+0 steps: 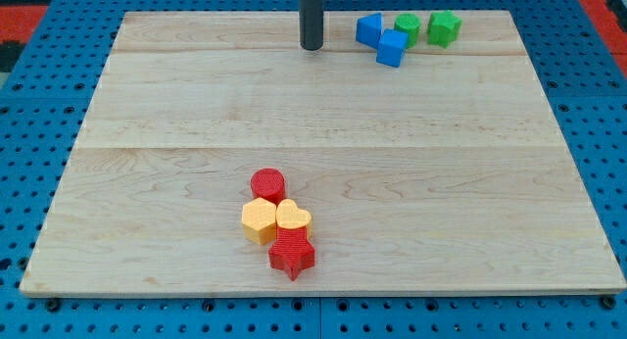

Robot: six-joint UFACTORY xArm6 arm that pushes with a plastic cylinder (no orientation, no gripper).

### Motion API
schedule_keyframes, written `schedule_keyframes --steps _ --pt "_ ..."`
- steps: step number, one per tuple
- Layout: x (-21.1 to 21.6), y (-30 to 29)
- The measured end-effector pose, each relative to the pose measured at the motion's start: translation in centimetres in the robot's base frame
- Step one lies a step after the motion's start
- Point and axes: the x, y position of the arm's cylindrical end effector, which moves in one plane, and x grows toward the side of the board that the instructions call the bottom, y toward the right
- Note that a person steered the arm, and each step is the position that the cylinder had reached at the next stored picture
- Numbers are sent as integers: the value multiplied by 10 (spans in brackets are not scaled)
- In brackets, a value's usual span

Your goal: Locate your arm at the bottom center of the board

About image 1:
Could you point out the green cylinder block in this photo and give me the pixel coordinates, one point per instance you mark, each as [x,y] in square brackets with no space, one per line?
[410,25]

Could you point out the red star block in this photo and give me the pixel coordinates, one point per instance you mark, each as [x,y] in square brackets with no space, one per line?
[292,252]

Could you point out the yellow hexagon block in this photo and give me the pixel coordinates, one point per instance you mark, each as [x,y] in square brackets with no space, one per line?
[259,221]

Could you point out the wooden board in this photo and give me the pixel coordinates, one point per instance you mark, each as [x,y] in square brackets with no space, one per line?
[446,176]

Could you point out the red cylinder block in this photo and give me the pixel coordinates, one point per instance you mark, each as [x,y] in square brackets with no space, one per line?
[269,184]

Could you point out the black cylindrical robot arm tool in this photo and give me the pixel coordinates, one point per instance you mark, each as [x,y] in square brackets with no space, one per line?
[311,22]

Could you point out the yellow heart block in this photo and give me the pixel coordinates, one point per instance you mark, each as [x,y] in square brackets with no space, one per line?
[290,216]

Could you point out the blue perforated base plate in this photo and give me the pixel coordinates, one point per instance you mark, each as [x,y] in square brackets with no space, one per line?
[46,97]

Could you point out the blue triangular prism block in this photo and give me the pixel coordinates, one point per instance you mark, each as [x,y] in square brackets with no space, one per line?
[369,29]

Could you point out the blue cube block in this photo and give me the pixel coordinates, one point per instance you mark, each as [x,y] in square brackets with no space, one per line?
[391,47]

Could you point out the green star block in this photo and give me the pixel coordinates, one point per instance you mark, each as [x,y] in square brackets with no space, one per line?
[443,28]

